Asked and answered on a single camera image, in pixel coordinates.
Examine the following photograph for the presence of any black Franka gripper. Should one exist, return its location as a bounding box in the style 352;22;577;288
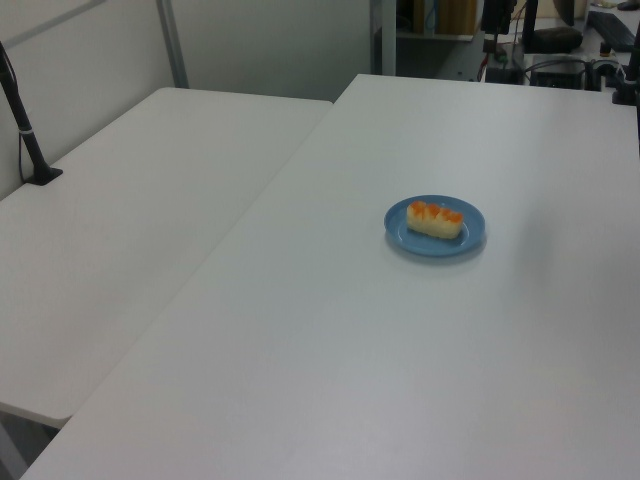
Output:
482;0;514;55

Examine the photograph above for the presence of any yellow bread with orange topping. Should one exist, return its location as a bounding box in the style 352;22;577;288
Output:
406;200;465;240

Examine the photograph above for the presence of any black upright pole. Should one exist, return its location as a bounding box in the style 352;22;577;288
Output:
521;0;540;52

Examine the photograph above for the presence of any wooden box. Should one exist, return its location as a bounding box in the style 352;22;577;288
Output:
412;0;477;37

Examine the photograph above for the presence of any dark padded wrist rest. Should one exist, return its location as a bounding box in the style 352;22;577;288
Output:
533;26;585;52

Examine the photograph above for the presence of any grey cabinet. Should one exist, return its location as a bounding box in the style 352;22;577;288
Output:
372;0;487;82

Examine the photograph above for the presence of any black electronics box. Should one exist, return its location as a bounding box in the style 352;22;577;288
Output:
523;53;587;90

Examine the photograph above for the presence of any black keyboard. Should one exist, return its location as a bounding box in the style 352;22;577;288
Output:
586;9;637;50

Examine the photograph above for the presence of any blue round plate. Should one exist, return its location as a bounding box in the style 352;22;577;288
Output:
383;193;487;256

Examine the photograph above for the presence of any white folding side table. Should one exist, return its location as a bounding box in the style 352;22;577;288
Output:
0;86;335;422

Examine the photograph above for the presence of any black table clamp mount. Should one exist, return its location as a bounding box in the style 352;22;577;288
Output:
597;45;640;107

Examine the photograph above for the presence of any grey metal frame post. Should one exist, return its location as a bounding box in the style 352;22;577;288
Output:
155;0;190;90

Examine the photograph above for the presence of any black camera stand pole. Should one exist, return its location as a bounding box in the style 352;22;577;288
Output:
0;40;64;187

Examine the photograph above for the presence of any thin black cable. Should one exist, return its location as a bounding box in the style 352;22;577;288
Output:
3;49;32;184

